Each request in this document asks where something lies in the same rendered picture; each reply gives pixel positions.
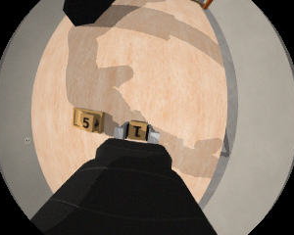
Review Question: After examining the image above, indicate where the tan wooden number cube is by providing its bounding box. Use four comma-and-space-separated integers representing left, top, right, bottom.
79, 113, 100, 132
127, 120, 148, 141

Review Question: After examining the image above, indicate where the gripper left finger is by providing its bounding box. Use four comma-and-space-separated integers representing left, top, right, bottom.
114, 121, 129, 140

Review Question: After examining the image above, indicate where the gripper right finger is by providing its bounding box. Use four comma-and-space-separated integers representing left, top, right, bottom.
145, 124, 161, 144

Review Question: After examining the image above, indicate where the tan wooden tray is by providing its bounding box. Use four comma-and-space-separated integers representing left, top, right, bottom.
72, 108, 105, 134

